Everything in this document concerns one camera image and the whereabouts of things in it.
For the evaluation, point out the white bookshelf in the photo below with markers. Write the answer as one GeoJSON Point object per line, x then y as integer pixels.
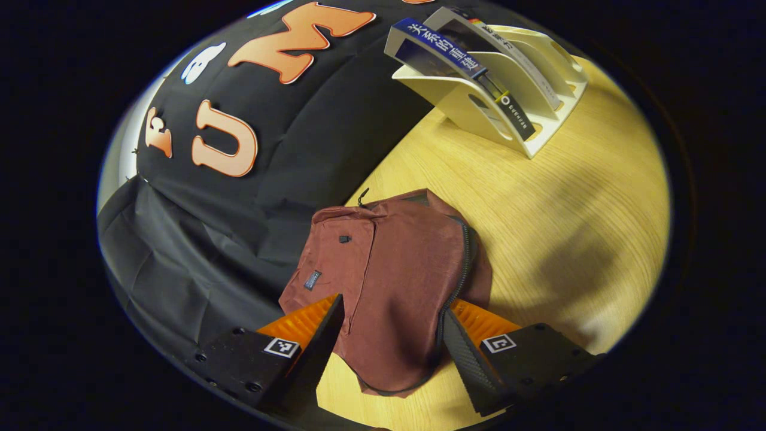
{"type": "Point", "coordinates": [479, 114]}

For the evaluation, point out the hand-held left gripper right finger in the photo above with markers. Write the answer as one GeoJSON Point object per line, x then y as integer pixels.
{"type": "Point", "coordinates": [470, 365]}

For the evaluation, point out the black backdrop cloth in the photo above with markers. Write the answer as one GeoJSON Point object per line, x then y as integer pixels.
{"type": "Point", "coordinates": [311, 131]}

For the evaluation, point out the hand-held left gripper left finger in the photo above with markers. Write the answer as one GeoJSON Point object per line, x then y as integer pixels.
{"type": "Point", "coordinates": [323, 335]}

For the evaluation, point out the blue book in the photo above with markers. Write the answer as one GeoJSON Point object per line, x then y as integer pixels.
{"type": "Point", "coordinates": [443, 48]}

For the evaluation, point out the white portrait cover book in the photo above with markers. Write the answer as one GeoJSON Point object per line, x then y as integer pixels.
{"type": "Point", "coordinates": [514, 57]}

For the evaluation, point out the maroon schoolbag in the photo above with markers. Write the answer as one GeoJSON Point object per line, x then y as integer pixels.
{"type": "Point", "coordinates": [395, 275]}

